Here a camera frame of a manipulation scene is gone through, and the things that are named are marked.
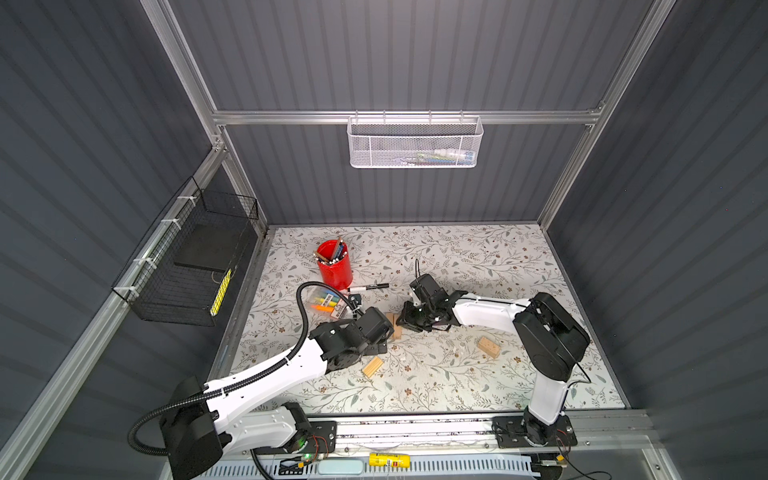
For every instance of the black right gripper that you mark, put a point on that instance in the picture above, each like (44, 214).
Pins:
(407, 321)

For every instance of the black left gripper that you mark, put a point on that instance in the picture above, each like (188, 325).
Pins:
(381, 346)

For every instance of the wood block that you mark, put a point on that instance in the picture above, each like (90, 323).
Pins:
(397, 330)
(489, 347)
(372, 367)

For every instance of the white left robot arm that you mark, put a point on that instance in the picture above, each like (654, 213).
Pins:
(204, 421)

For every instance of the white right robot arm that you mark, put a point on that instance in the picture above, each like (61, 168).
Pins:
(553, 340)

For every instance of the black white marker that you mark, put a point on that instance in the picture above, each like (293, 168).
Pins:
(370, 287)

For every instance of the red pen cup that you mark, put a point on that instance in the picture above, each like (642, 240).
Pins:
(333, 261)

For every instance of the yellow highlighter in basket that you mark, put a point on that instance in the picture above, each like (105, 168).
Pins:
(221, 293)

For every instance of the white wire mesh basket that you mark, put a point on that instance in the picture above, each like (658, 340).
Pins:
(414, 142)

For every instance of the black wire basket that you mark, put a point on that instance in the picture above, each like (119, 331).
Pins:
(204, 233)

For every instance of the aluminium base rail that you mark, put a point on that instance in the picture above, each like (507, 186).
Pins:
(414, 432)

